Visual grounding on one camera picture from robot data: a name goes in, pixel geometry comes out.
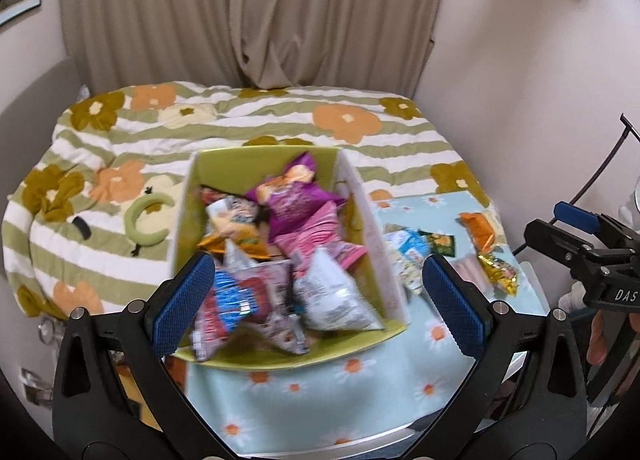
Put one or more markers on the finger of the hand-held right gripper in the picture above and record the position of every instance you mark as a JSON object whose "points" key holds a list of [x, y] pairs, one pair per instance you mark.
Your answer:
{"points": [[577, 217], [555, 240]]}

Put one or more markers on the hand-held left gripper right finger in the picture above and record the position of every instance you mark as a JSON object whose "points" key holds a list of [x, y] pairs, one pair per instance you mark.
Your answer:
{"points": [[455, 307]]}

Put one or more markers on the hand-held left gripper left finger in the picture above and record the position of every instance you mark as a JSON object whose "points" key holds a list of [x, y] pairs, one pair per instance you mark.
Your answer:
{"points": [[182, 302]]}

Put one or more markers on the blue red snack packet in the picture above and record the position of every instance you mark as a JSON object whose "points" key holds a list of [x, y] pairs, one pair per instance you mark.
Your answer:
{"points": [[230, 302]]}

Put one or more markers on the orange yellow chip packet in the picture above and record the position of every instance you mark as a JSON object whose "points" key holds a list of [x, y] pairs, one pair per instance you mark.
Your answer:
{"points": [[232, 225]]}

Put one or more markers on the white blue snack packet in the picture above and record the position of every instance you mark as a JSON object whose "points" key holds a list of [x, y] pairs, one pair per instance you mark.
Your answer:
{"points": [[335, 300]]}

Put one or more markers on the green cardboard box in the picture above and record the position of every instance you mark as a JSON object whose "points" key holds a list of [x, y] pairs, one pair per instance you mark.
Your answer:
{"points": [[360, 220]]}

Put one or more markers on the purple snack packet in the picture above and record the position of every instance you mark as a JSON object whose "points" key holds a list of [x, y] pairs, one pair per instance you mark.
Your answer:
{"points": [[295, 195]]}

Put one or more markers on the person's right hand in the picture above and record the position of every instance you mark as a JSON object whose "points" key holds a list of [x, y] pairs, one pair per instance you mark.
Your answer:
{"points": [[600, 337]]}

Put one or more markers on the pale pink snack packet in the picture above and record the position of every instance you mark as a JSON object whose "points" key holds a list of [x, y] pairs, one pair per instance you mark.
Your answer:
{"points": [[465, 274]]}

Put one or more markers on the yellow candy packet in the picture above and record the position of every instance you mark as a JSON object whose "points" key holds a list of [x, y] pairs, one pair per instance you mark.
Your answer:
{"points": [[497, 272]]}

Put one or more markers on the dark green snack packet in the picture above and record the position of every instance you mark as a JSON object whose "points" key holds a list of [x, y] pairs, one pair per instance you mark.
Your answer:
{"points": [[440, 243]]}

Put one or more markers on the blue yellow snack packet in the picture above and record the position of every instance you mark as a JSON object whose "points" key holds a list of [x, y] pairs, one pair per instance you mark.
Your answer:
{"points": [[407, 252]]}

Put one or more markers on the orange snack packet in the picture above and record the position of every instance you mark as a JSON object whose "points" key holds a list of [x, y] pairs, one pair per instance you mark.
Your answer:
{"points": [[477, 229]]}

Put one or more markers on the green curved plush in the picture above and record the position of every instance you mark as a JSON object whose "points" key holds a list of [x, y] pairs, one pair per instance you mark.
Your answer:
{"points": [[145, 226]]}

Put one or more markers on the daisy print blue tablecloth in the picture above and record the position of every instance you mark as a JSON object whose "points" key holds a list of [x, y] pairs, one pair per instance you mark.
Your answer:
{"points": [[350, 390]]}

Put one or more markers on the clear glass jar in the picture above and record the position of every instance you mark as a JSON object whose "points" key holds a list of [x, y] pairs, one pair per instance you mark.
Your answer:
{"points": [[46, 331]]}

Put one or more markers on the striped floral blanket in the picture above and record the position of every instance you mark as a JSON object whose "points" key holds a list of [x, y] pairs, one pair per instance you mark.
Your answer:
{"points": [[250, 114]]}

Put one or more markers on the grey bed headboard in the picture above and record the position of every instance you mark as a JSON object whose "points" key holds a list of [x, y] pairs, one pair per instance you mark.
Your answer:
{"points": [[35, 99]]}

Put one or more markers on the beige curtain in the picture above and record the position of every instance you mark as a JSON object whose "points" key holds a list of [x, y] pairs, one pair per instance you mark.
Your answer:
{"points": [[250, 9]]}

